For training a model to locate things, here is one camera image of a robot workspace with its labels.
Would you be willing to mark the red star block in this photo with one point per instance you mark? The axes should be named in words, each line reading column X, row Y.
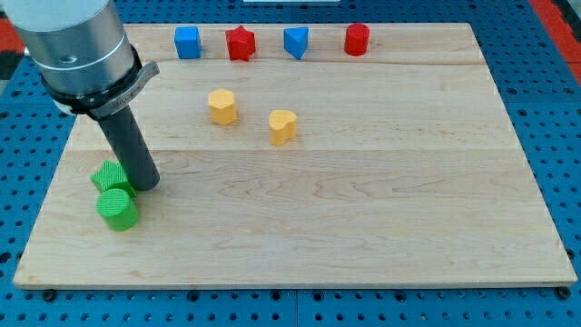
column 241, row 43

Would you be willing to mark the green star block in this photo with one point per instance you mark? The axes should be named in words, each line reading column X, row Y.
column 111, row 175

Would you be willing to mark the yellow hexagon block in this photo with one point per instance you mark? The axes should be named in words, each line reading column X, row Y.
column 222, row 106

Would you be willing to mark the wooden board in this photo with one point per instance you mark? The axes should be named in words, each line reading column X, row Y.
column 406, row 172

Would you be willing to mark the blue cube block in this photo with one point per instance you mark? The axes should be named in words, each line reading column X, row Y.
column 188, row 42

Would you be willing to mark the yellow heart block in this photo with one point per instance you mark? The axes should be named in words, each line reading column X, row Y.
column 283, row 126

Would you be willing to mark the green cylinder block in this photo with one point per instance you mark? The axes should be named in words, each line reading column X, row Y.
column 117, row 209

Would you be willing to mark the blue triangle block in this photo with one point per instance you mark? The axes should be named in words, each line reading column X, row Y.
column 296, row 40

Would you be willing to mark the red cylinder block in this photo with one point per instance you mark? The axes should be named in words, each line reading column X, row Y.
column 357, row 39

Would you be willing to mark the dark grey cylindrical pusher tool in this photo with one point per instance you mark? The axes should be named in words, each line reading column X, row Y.
column 126, row 140

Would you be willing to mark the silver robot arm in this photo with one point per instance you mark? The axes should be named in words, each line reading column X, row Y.
column 87, row 63

